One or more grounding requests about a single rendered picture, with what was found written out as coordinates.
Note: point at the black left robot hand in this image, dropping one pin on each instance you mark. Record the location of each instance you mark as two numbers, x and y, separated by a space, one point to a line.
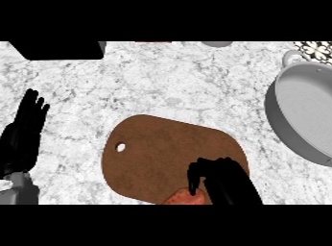
19 141

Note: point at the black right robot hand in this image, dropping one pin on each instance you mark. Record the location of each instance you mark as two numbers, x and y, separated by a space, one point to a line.
227 182

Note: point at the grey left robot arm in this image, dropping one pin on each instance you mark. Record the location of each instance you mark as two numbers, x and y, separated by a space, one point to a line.
18 191

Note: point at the orange sweet potato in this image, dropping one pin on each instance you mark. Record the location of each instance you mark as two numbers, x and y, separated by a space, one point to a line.
183 198

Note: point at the brown wooden cutting board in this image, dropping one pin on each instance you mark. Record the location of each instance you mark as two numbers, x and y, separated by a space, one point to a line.
164 153

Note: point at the grey metal pot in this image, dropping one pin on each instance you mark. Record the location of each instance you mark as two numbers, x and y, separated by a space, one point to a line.
310 112

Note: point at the black box appliance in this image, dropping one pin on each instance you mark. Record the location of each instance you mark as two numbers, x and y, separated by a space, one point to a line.
62 50

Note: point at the grey round object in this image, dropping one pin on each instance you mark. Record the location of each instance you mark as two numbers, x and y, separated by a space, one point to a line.
217 44

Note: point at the black and white patterned mat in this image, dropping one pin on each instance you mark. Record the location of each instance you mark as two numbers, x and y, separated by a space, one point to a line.
324 53

